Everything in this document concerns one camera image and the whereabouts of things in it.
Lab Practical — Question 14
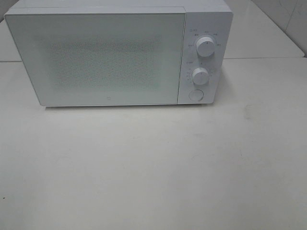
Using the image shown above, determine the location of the round white door button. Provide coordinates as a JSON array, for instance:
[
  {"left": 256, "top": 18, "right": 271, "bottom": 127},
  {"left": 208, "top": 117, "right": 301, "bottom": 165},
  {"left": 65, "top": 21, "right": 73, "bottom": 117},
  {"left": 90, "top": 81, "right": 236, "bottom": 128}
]
[{"left": 189, "top": 90, "right": 204, "bottom": 102}]

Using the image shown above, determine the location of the white microwave knob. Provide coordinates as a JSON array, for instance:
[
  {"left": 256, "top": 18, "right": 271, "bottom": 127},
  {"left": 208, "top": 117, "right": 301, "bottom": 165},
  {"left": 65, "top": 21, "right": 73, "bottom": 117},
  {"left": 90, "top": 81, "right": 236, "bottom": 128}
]
[
  {"left": 192, "top": 68, "right": 209, "bottom": 85},
  {"left": 196, "top": 35, "right": 216, "bottom": 58}
]

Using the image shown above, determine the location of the white microwave door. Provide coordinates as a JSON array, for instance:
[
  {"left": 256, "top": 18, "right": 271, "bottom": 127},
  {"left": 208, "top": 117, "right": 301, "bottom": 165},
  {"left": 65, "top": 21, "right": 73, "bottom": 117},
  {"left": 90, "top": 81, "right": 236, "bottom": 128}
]
[{"left": 5, "top": 8, "right": 185, "bottom": 106}]

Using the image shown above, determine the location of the white microwave oven body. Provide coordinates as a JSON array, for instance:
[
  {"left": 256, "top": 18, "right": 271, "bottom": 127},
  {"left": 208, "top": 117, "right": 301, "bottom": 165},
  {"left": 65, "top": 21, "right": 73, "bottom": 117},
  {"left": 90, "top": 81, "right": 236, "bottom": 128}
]
[{"left": 4, "top": 0, "right": 233, "bottom": 104}]

